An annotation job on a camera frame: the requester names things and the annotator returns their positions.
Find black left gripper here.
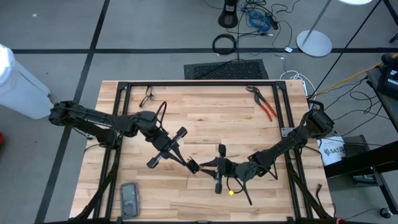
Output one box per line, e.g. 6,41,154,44
146,126,191,169

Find white floor lamp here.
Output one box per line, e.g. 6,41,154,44
296,0,374,58

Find black aluminium table frame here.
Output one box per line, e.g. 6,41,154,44
70,80,336,224

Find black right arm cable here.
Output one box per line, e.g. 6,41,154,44
226,167,279,206

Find black cord spool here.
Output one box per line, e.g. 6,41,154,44
185,157,201,175

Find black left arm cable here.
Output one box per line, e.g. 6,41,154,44
83,101,168,154

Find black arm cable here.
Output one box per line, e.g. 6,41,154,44
83,101,168,154
226,167,279,206

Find black floor mat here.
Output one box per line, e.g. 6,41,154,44
183,58,270,80

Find red-handled pliers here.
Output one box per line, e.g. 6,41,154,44
246,85,279,123

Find blue cable coil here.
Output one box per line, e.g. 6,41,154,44
248,11,272,32

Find thin black slanted pole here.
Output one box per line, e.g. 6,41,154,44
307,0,385,97

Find white trash bin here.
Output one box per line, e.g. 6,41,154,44
0,43,54,120

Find yellow floor cable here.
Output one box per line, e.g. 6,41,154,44
313,54,398,97

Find white power cable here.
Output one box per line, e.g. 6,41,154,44
279,70,317,110

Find black computer desk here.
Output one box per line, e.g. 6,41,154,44
366,52,398,131

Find black hanging cable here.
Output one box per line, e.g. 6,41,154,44
236,0,242,62

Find black side table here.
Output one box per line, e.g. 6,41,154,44
323,135,398,215

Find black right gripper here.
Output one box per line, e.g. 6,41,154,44
198,144,240,195

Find black power strip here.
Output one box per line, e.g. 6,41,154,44
267,14,279,30

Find coiled black cable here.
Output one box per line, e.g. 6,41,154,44
212,33,238,56

